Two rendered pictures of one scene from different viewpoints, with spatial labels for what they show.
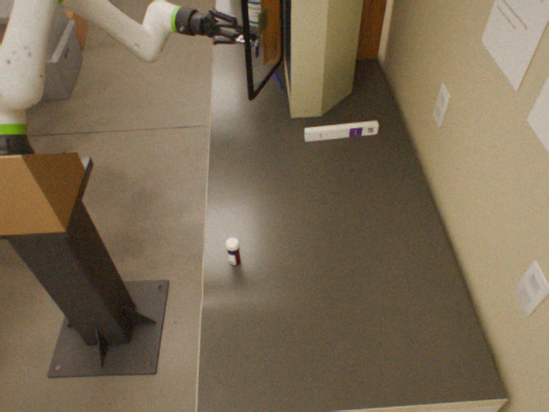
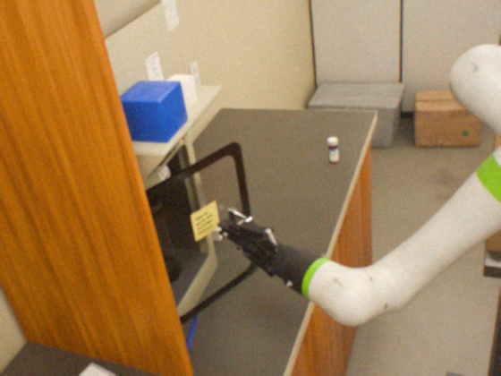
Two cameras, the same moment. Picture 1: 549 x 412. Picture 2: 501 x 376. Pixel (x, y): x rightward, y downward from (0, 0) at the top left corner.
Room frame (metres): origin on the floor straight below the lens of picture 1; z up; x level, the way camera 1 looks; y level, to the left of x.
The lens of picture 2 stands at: (2.43, 0.59, 1.99)
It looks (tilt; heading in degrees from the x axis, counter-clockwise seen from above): 31 degrees down; 211
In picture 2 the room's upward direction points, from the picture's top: 11 degrees counter-clockwise
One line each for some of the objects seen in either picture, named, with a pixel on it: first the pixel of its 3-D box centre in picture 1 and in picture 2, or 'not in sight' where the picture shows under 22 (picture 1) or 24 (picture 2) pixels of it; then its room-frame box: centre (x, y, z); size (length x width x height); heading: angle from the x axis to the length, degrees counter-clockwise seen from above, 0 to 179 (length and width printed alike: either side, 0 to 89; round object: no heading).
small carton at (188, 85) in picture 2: not in sight; (180, 91); (1.46, -0.01, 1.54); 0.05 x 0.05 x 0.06; 86
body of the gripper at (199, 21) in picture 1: (207, 25); (279, 258); (1.57, 0.22, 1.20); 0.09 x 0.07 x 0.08; 65
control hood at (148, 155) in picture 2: not in sight; (176, 135); (1.52, -0.01, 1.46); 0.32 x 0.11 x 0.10; 2
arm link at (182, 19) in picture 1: (188, 22); (307, 270); (1.59, 0.29, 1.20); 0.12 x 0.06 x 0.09; 155
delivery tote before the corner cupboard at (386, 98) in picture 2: not in sight; (357, 114); (-1.19, -0.23, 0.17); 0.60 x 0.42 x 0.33; 90
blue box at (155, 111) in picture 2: not in sight; (152, 110); (1.59, -0.01, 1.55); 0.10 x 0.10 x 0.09; 2
